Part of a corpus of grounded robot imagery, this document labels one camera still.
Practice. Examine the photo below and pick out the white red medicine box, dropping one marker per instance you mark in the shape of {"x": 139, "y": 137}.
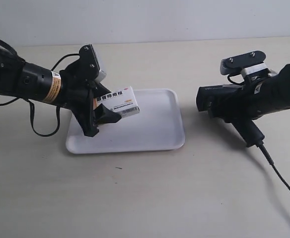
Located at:
{"x": 122, "y": 101}

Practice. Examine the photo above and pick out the black handheld barcode scanner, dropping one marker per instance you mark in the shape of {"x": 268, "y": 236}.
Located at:
{"x": 226, "y": 102}

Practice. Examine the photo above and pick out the white plastic tray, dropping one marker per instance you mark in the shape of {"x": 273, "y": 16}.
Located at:
{"x": 158, "y": 127}

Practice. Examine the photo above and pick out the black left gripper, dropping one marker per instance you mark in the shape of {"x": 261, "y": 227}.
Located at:
{"x": 80, "y": 88}

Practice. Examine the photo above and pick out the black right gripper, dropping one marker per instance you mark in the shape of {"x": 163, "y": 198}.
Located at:
{"x": 262, "y": 96}

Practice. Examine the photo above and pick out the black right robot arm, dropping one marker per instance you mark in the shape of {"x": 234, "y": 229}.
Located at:
{"x": 284, "y": 88}

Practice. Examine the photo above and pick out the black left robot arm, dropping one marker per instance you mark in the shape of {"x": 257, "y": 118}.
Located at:
{"x": 23, "y": 80}

